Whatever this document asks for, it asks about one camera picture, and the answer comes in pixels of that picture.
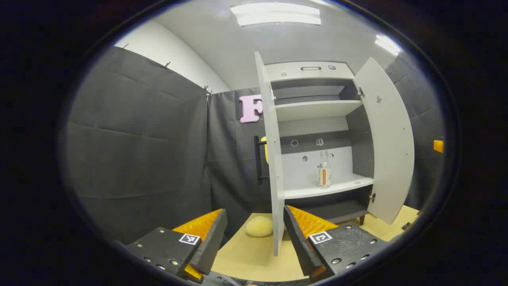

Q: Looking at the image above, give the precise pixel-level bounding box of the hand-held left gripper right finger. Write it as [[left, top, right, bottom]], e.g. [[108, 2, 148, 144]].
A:
[[283, 205, 391, 282]]

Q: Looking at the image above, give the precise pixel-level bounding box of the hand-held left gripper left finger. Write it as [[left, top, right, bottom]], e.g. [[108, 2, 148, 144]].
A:
[[126, 209, 229, 283]]

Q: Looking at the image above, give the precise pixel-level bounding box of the yellow round coaster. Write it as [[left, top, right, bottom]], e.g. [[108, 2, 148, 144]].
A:
[[245, 216, 274, 238]]

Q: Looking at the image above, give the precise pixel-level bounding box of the grey cabinet door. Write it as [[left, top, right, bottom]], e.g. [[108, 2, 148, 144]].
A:
[[254, 51, 285, 257], [352, 57, 415, 225]]

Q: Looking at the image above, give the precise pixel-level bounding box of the clear glass bottle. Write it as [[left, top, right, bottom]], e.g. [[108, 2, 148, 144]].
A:
[[317, 150, 332, 188]]

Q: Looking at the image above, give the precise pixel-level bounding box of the grey cabinet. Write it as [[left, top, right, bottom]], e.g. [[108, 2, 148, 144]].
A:
[[265, 60, 375, 225]]

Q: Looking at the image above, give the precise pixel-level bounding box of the black backdrop cloth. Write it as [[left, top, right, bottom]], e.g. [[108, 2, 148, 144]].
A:
[[63, 46, 445, 245]]

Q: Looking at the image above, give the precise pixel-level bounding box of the black door handle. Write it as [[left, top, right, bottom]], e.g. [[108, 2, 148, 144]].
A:
[[254, 135, 268, 185]]

